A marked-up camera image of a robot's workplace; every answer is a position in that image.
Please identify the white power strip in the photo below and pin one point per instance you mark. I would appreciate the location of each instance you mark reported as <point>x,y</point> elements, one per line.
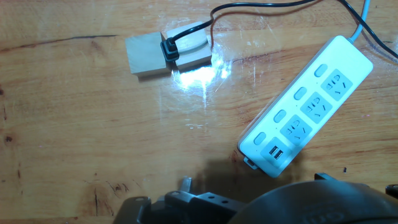
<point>311,105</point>

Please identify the light wooden cube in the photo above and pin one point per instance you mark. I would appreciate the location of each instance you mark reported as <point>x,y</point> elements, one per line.
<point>192,57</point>
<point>144,54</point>

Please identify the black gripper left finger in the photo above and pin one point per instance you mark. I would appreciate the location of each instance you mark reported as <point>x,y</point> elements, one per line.
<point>205,208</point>

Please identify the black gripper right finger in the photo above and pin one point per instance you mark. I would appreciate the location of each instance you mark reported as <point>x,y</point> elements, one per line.
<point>323,177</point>

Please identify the orange wooden board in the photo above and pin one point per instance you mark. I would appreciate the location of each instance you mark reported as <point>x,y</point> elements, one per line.
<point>77,124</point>

